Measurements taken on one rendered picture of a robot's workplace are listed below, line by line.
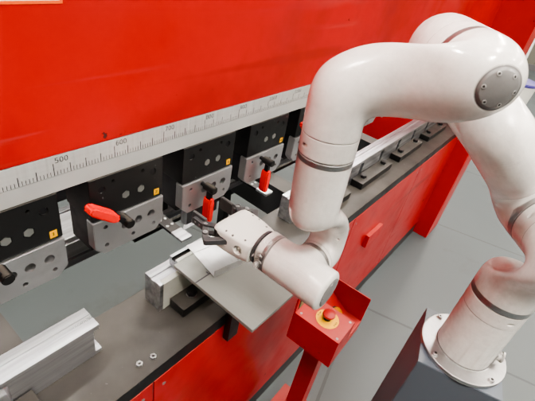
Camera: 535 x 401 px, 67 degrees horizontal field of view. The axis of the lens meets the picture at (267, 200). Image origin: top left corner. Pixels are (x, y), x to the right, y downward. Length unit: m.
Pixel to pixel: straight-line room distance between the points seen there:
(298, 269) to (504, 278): 0.38
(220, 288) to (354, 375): 1.31
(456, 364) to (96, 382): 0.78
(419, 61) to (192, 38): 0.38
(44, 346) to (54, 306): 1.36
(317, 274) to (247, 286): 0.29
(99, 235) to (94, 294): 1.56
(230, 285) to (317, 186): 0.45
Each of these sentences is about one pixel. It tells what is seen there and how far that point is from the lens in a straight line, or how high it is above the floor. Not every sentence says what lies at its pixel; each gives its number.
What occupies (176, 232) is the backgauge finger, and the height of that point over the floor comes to 1.00.
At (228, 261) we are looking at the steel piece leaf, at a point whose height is 1.00.
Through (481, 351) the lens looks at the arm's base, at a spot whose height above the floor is 1.08.
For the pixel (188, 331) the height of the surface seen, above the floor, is 0.88.
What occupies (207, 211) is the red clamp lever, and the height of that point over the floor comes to 1.19.
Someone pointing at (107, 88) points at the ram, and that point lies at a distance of 0.66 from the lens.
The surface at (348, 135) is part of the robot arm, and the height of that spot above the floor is 1.50.
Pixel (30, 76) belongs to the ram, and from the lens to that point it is 0.60.
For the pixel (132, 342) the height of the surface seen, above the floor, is 0.88.
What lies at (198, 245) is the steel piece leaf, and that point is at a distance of 1.08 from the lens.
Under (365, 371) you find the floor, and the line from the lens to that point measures 2.22.
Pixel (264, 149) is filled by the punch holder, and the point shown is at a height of 1.26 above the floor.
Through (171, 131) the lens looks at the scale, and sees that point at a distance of 0.77.
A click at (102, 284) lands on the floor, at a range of 2.37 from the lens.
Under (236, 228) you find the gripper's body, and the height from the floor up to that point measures 1.21.
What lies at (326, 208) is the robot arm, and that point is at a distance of 0.65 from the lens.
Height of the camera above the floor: 1.73
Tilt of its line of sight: 34 degrees down
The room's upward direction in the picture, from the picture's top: 12 degrees clockwise
